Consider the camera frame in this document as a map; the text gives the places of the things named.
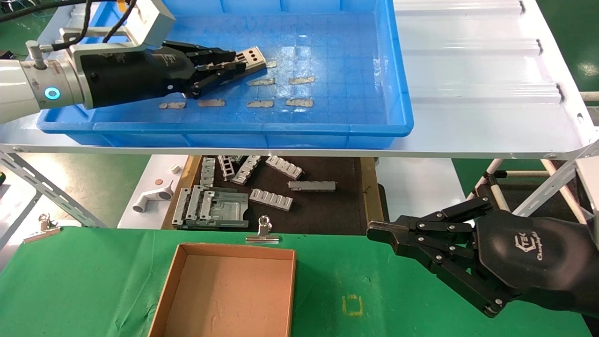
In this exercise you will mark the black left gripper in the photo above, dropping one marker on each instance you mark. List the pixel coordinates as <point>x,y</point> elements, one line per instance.
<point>131,75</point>

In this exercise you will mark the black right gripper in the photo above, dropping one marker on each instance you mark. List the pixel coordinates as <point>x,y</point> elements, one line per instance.
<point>538,257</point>

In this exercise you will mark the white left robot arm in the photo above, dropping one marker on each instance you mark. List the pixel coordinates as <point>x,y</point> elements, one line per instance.
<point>18,84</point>

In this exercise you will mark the blue plastic tray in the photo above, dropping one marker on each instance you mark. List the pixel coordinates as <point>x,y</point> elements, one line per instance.
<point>327,47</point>

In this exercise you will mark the brown cardboard box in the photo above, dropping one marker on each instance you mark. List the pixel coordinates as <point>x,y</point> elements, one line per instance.
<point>234,290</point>

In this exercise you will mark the cream plastic pipe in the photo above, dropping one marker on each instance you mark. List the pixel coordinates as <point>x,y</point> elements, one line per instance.
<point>524,174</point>
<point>590,96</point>
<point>486,175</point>
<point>498,195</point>

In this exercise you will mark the grey ladder shaped metal part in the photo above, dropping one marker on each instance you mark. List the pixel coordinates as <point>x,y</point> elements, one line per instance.
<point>226,167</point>

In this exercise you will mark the grey slotted metal part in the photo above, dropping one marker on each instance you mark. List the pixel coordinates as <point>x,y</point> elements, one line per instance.
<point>208,173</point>
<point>271,200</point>
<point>284,167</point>
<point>246,171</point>

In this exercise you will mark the green table mat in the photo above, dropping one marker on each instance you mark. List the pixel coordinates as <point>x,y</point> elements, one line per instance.
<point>337,271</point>

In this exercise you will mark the small white cylinder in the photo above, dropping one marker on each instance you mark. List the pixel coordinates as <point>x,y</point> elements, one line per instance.
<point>175,169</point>

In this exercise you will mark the perforated metal shelf leg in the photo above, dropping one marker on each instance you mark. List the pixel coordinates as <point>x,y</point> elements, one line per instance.
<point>47,187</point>
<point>552,185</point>

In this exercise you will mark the white pipe fitting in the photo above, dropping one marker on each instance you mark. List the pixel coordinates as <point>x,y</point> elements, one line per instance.
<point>161,194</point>

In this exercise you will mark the grey metal bar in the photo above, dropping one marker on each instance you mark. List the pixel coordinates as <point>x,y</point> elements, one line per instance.
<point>311,186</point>

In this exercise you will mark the silver binder clip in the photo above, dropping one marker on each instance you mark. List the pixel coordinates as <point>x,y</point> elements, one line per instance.
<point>263,238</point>
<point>42,231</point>

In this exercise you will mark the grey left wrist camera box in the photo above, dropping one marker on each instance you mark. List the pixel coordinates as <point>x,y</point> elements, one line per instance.
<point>154,18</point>

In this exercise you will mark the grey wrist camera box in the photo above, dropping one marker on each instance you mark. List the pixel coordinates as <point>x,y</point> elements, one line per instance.
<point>154,18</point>
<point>590,196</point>

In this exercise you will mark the black felt tray wooden frame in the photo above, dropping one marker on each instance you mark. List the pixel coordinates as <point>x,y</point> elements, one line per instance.
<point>327,210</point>

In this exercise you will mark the large grey metal bracket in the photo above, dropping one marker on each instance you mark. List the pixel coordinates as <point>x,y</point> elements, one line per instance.
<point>220,210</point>

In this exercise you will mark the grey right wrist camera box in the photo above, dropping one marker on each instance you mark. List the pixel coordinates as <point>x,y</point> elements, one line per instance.
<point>590,196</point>

